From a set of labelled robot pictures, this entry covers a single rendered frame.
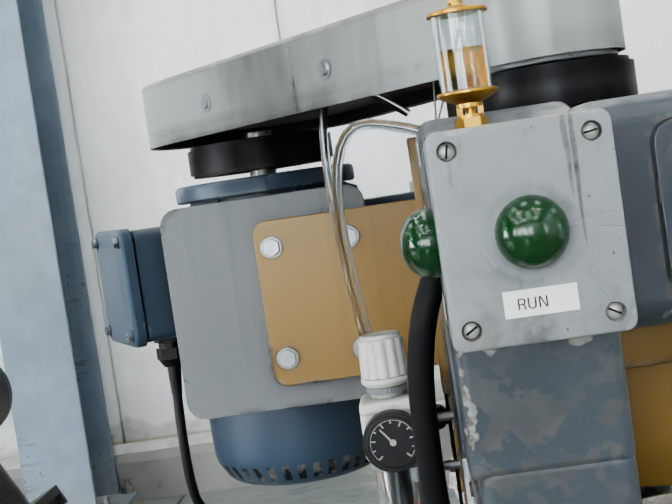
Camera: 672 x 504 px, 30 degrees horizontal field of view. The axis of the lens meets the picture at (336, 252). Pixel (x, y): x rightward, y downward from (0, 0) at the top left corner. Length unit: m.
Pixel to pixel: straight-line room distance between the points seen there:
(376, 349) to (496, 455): 0.22
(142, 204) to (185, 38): 0.78
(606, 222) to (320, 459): 0.53
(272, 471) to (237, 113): 0.29
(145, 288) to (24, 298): 4.57
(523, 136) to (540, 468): 0.15
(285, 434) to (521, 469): 0.45
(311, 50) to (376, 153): 4.91
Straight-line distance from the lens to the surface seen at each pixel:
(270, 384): 0.96
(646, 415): 0.88
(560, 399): 0.56
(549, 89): 0.67
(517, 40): 0.68
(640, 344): 0.82
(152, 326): 0.97
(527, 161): 0.51
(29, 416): 5.61
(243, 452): 1.01
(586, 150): 0.51
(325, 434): 0.99
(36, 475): 5.65
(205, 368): 0.96
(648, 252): 0.57
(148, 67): 5.86
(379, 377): 0.77
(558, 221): 0.50
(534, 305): 0.51
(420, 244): 0.51
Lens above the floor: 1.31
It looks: 3 degrees down
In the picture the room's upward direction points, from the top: 8 degrees counter-clockwise
